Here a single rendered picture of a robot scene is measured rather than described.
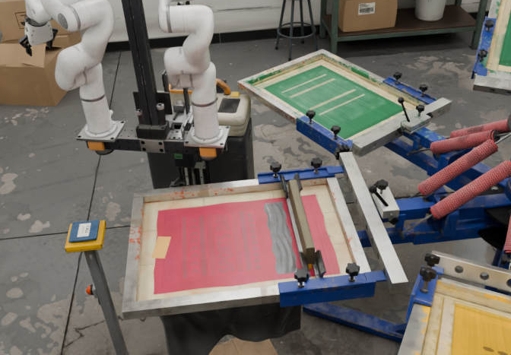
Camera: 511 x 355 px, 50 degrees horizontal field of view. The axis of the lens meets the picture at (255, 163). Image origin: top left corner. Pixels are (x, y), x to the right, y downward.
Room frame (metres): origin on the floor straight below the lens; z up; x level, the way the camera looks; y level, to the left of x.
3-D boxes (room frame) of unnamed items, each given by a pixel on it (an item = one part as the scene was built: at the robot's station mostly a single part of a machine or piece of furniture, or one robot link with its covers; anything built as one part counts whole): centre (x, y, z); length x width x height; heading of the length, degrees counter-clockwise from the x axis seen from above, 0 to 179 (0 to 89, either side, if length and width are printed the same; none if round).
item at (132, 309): (1.41, 0.06, 0.97); 0.79 x 0.58 x 0.04; 95
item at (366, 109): (2.24, -0.48, 1.05); 1.08 x 0.61 x 0.23; 35
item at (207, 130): (1.83, 0.18, 1.21); 0.16 x 0.13 x 0.15; 170
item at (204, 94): (1.82, 0.19, 1.37); 0.13 x 0.10 x 0.16; 92
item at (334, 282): (1.15, -0.20, 0.98); 0.30 x 0.05 x 0.07; 95
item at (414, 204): (1.46, -0.50, 1.02); 0.17 x 0.06 x 0.05; 95
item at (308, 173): (1.71, -0.16, 0.98); 0.30 x 0.05 x 0.07; 95
